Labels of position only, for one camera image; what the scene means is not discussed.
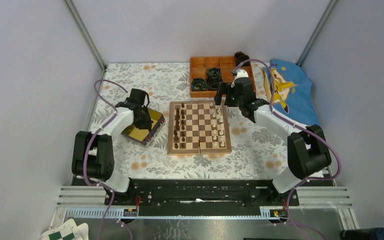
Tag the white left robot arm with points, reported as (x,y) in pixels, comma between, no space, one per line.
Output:
(93,154)

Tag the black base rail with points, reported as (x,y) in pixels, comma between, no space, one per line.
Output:
(189,197)

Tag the green checkered mat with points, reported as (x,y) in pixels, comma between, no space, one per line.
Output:
(69,230)

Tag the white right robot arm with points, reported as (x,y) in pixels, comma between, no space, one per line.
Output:
(307,152)

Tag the gold tin box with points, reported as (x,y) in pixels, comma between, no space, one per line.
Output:
(145,136)

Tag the blue pikachu shirt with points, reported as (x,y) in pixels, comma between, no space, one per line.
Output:
(290,88)

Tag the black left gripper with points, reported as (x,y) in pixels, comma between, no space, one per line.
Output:
(146,124)

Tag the wooden chessboard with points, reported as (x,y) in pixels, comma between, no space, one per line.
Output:
(198,128)

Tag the black cylinder object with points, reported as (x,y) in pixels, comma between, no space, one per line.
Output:
(376,233)

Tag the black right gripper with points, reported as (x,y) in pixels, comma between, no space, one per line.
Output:
(224,89)

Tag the orange wooden compartment tray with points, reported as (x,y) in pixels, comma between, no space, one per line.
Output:
(199,65)

